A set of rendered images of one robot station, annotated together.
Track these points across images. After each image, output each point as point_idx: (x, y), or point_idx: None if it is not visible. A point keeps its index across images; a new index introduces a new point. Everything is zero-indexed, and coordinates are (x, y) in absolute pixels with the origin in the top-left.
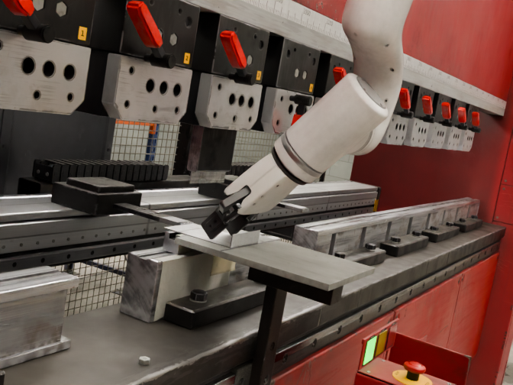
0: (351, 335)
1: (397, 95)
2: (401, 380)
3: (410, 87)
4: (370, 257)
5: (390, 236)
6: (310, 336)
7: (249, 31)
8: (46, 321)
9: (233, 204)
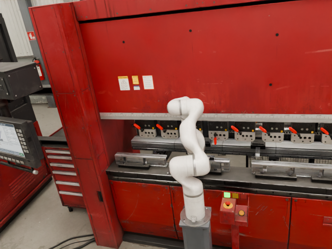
0: (251, 193)
1: (198, 142)
2: (224, 203)
3: (310, 124)
4: (280, 177)
5: (325, 174)
6: (222, 186)
7: None
8: (161, 162)
9: (187, 153)
